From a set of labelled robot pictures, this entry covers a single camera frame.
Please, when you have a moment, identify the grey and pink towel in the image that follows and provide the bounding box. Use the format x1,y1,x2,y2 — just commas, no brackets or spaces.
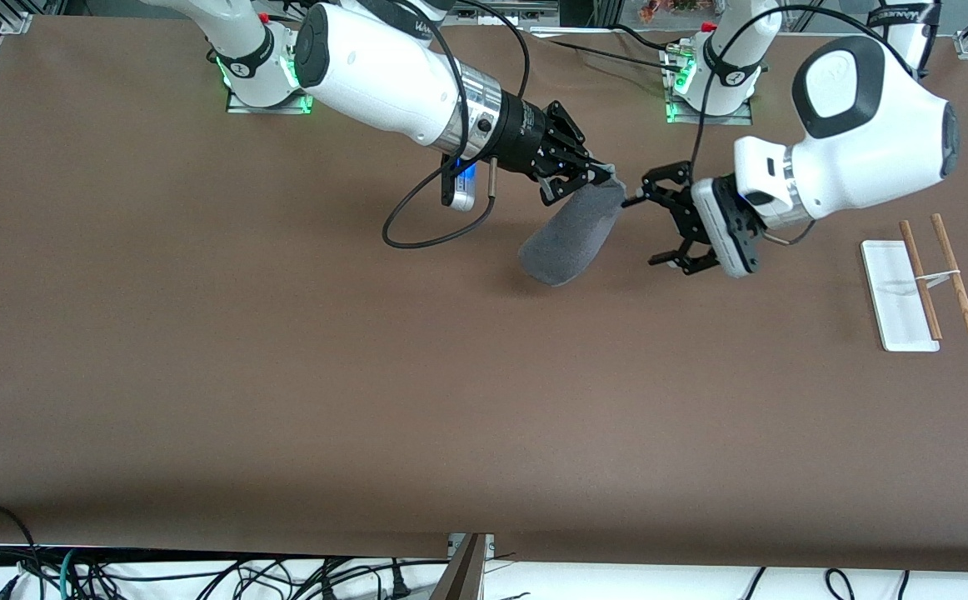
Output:
517,169,628,288

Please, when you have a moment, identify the white rack base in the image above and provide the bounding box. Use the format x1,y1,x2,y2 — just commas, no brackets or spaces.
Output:
861,240,941,353

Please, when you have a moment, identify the white power strip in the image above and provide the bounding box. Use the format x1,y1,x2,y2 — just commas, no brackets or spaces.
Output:
451,7,561,28

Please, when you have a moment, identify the wooden chopsticks pair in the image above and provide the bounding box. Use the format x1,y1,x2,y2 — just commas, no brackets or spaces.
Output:
931,213,968,337

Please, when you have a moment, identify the thin black table cable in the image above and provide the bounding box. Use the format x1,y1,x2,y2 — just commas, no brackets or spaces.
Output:
526,27,689,74

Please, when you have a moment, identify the thick black table cable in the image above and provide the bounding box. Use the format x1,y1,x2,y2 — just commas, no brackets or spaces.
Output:
609,23,689,55

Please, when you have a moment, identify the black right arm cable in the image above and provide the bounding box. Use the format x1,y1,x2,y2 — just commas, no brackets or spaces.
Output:
382,0,532,249

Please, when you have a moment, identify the tangled black cable bundle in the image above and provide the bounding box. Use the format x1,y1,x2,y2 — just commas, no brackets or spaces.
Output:
0,552,452,600

